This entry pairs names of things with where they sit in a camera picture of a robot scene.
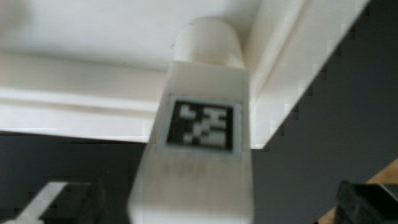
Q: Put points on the white square table top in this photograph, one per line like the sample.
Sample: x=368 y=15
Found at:
x=98 y=54

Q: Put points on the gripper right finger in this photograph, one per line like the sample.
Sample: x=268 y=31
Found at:
x=366 y=204

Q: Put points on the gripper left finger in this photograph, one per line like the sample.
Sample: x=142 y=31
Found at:
x=59 y=205

